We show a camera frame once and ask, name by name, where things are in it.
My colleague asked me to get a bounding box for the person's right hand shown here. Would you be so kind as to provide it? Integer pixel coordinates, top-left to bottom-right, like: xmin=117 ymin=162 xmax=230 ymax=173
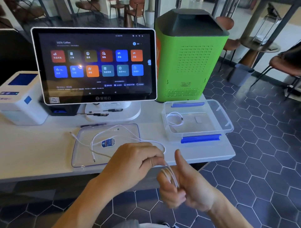
xmin=156 ymin=149 xmax=221 ymax=214

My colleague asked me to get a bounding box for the person's left hand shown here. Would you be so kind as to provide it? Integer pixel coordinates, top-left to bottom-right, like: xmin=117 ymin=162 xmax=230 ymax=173
xmin=98 ymin=142 xmax=166 ymax=195

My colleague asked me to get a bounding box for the white cable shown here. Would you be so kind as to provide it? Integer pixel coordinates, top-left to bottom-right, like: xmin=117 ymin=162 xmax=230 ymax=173
xmin=112 ymin=127 xmax=181 ymax=189
xmin=166 ymin=111 xmax=184 ymax=127
xmin=69 ymin=124 xmax=166 ymax=163

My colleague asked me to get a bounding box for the clear container with blue clips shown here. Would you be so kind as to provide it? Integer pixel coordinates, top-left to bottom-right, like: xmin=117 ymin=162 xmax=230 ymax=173
xmin=161 ymin=99 xmax=235 ymax=144

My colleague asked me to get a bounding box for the black receipt printer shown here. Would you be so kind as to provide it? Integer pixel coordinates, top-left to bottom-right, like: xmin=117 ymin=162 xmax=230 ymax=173
xmin=39 ymin=101 xmax=82 ymax=117

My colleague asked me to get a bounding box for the clear plastic lid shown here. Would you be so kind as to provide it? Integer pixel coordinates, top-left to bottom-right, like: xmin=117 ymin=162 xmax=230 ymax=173
xmin=71 ymin=123 xmax=141 ymax=168

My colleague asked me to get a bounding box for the black pen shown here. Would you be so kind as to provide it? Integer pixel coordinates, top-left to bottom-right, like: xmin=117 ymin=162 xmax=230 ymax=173
xmin=80 ymin=122 xmax=108 ymax=128

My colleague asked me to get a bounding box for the white touchscreen terminal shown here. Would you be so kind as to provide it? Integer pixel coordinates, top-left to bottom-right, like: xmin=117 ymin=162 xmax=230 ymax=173
xmin=30 ymin=27 xmax=157 ymax=122

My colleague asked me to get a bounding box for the green cabinet machine grey top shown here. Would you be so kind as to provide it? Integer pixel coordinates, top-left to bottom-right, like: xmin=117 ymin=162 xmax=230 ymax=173
xmin=155 ymin=9 xmax=230 ymax=103

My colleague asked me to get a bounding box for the white label printer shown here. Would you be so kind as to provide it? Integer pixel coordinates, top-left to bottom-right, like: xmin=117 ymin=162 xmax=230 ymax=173
xmin=0 ymin=71 xmax=49 ymax=126

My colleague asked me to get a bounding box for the grey waste bin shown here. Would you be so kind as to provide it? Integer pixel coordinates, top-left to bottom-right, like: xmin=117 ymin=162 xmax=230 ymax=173
xmin=229 ymin=63 xmax=255 ymax=87

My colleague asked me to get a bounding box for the small round brown table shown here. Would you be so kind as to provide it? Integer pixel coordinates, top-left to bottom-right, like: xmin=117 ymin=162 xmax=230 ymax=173
xmin=123 ymin=3 xmax=135 ymax=28

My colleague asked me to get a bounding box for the round wooden table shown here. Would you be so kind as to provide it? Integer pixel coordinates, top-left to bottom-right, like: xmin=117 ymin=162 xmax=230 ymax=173
xmin=239 ymin=36 xmax=282 ymax=69

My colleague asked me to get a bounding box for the white planter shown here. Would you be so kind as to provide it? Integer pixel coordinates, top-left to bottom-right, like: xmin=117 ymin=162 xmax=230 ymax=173
xmin=144 ymin=0 xmax=156 ymax=29

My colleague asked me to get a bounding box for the large black monitor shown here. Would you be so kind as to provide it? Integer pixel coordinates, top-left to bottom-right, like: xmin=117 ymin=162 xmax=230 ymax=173
xmin=0 ymin=28 xmax=40 ymax=86

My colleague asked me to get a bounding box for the orange brown chair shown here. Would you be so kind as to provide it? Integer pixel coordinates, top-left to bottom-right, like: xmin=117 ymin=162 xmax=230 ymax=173
xmin=108 ymin=0 xmax=125 ymax=20
xmin=128 ymin=0 xmax=146 ymax=28
xmin=215 ymin=16 xmax=241 ymax=71

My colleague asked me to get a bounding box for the brown padded armchair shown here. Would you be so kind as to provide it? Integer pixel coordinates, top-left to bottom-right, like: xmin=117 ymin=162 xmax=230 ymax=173
xmin=4 ymin=0 xmax=51 ymax=26
xmin=75 ymin=0 xmax=102 ymax=14

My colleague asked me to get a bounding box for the dark pedestal table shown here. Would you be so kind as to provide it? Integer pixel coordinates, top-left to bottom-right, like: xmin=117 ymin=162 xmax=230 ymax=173
xmin=55 ymin=0 xmax=73 ymax=22

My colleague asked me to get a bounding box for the black frame glass lantern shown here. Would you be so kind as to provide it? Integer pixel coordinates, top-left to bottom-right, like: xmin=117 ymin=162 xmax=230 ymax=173
xmin=253 ymin=2 xmax=283 ymax=45

